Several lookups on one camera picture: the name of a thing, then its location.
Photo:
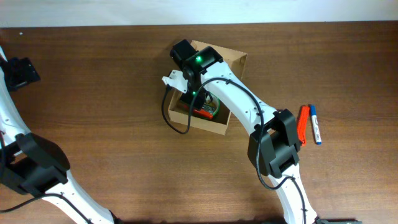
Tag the open cardboard box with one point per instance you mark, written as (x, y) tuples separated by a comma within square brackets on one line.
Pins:
[(178, 112)]

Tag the blue white marker pen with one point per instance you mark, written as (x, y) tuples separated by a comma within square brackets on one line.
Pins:
[(316, 129)]

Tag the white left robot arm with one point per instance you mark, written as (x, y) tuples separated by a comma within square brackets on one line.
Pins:
[(33, 165)]

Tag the green tape roll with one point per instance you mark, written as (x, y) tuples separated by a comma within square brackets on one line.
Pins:
[(217, 105)]

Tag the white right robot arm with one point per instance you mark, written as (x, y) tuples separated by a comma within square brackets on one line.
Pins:
[(274, 144)]

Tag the red utility knife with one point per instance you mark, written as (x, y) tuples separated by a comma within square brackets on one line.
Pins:
[(302, 124)]

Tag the red black stapler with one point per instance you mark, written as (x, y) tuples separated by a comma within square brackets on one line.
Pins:
[(202, 113)]

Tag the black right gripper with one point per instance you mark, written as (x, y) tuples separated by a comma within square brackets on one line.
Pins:
[(196, 102)]

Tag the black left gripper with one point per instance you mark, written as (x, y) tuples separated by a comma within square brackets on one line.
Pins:
[(25, 72)]

